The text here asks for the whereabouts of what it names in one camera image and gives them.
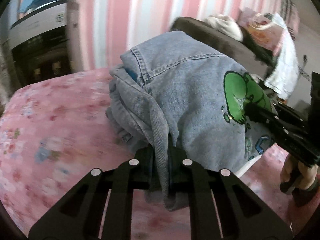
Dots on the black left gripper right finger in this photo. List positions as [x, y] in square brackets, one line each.
[221, 206]

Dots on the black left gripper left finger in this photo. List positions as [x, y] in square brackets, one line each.
[99, 206]

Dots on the blue denim jacket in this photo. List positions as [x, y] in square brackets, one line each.
[173, 90]

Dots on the pink right sleeve forearm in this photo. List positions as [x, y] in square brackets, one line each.
[303, 205]

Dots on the person's right hand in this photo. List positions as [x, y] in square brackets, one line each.
[303, 177]

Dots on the white patterned plastic bag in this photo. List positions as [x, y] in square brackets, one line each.
[284, 77]

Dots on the pink floral bed sheet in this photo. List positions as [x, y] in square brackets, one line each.
[54, 132]

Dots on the dark brown blanket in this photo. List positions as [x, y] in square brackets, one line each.
[247, 52]

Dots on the pink paper gift bag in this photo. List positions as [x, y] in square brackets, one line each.
[264, 32]

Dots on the white cloth bundle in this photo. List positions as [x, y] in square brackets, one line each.
[226, 25]

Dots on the white and black appliance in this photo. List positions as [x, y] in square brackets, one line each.
[40, 40]

